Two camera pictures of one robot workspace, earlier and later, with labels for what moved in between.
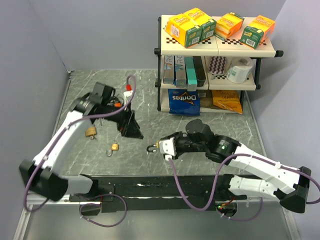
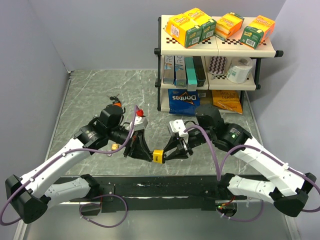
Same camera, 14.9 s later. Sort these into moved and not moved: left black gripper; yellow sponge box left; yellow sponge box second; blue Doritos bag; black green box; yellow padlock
Moved: yellow padlock; left black gripper
Not moved: blue Doritos bag; yellow sponge box left; black green box; yellow sponge box second
